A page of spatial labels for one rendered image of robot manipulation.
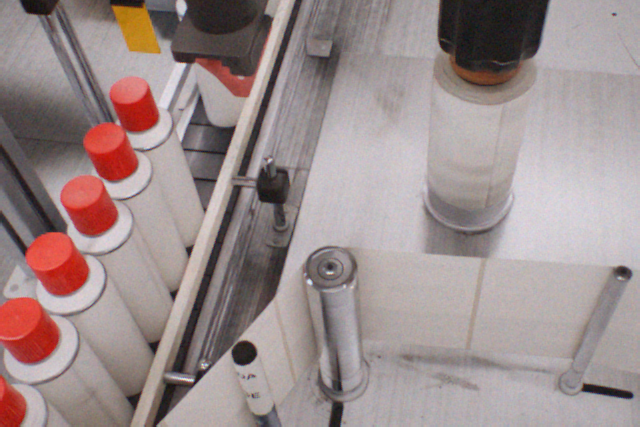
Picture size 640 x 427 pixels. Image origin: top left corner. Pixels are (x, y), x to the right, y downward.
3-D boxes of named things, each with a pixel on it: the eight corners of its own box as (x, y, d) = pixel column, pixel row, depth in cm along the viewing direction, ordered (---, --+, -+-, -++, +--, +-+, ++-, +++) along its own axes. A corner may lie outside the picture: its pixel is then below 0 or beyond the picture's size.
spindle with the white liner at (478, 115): (509, 237, 75) (566, -10, 51) (417, 226, 76) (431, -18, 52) (513, 167, 80) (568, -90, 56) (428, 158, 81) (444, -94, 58)
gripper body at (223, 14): (277, -8, 67) (266, -84, 61) (249, 74, 61) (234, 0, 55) (207, -14, 68) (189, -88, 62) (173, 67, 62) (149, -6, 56)
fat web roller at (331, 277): (364, 406, 65) (357, 300, 50) (313, 398, 66) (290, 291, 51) (372, 357, 68) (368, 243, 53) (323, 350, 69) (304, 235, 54)
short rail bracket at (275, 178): (291, 239, 82) (279, 171, 73) (265, 236, 83) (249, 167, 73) (298, 215, 84) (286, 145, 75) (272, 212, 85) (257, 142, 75)
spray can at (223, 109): (245, 132, 86) (210, -17, 69) (201, 128, 86) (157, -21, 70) (256, 99, 89) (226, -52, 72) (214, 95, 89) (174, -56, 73)
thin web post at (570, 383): (582, 397, 64) (640, 286, 50) (557, 393, 65) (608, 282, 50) (582, 376, 66) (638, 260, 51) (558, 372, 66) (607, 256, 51)
